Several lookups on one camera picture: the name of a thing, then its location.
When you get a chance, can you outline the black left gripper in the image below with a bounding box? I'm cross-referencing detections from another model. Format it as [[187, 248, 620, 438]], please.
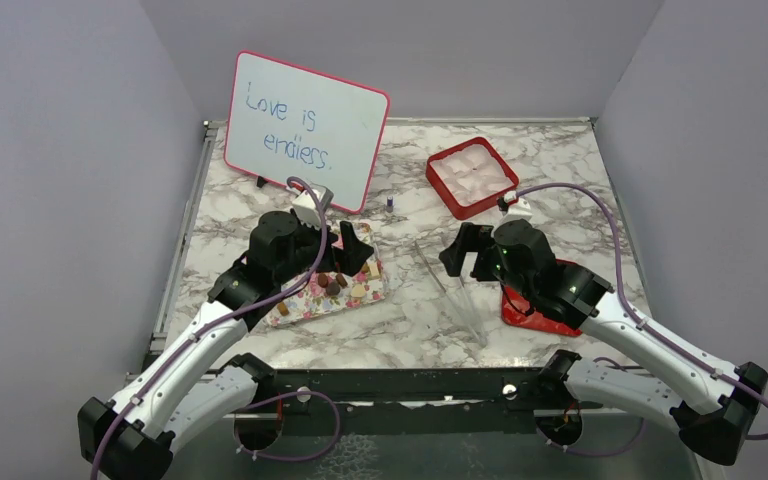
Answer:
[[276, 211, 374, 285]]

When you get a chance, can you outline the white heart chocolate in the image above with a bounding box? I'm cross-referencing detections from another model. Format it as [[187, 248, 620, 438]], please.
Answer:
[[350, 284, 367, 299]]

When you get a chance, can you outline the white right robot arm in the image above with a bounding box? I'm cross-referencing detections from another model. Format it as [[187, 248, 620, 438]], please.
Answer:
[[439, 219, 768, 466]]

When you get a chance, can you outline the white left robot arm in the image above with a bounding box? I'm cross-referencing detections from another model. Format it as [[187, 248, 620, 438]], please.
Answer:
[[77, 209, 375, 479]]

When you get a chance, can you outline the dark heart chocolate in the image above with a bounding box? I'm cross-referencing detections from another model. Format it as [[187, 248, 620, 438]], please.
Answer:
[[325, 280, 342, 297]]

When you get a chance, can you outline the red square tin box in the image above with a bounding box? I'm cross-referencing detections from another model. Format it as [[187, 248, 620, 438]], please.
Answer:
[[425, 137, 520, 220]]

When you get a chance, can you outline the floral tray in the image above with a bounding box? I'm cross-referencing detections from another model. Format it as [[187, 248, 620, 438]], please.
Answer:
[[261, 222, 389, 327]]

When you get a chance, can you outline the white paper cups liner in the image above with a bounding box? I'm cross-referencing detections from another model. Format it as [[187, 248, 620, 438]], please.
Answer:
[[432, 144, 513, 206]]

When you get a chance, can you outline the red tin lid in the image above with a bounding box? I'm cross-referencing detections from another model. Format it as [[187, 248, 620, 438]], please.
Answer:
[[499, 260, 592, 332]]

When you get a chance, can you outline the pink framed whiteboard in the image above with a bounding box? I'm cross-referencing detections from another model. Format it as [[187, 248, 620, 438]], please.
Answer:
[[224, 51, 390, 213]]

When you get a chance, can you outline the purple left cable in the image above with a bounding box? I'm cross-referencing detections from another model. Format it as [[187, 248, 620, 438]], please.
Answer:
[[89, 176, 332, 480]]

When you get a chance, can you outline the purple cable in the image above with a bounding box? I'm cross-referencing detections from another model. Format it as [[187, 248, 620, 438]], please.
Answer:
[[515, 182, 768, 441], [89, 176, 332, 480]]

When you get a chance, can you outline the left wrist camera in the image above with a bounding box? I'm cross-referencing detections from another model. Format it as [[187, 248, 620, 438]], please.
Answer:
[[292, 185, 333, 229]]

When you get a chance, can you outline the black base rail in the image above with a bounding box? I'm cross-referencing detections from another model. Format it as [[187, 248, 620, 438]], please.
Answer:
[[138, 351, 624, 439]]

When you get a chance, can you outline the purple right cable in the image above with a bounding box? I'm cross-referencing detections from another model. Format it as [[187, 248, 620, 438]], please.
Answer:
[[515, 182, 768, 441]]

